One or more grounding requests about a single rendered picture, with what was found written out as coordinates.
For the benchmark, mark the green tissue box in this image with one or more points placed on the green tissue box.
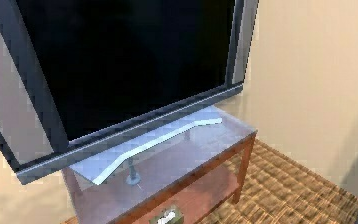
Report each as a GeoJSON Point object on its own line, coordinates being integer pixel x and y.
{"type": "Point", "coordinates": [167, 216]}

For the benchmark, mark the brown glass-topped television table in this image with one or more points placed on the brown glass-topped television table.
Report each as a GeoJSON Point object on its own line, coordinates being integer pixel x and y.
{"type": "Point", "coordinates": [187, 166]}

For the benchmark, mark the black flat television set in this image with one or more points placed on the black flat television set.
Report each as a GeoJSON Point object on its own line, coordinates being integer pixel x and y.
{"type": "Point", "coordinates": [127, 63]}

